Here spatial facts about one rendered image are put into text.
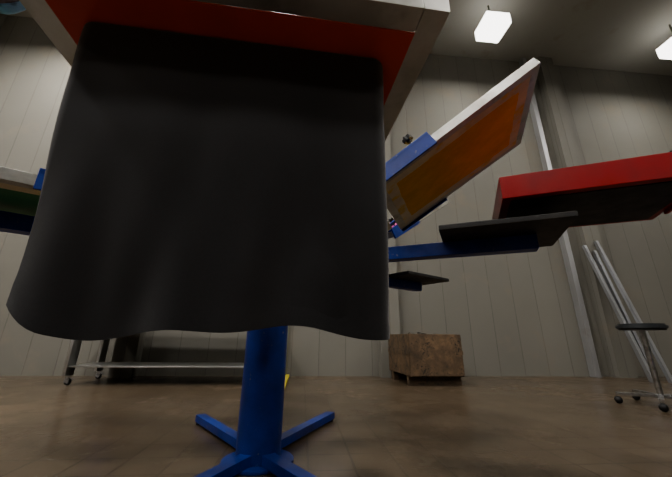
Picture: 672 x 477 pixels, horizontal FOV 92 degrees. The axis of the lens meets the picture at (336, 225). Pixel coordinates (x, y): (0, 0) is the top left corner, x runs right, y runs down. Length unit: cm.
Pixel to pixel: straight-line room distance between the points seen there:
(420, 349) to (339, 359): 142
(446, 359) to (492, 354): 164
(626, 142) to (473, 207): 389
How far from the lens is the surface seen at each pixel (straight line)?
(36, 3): 67
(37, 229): 50
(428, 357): 433
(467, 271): 593
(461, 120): 143
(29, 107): 806
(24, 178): 136
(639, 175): 145
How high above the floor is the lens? 53
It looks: 19 degrees up
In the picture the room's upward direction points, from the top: 1 degrees clockwise
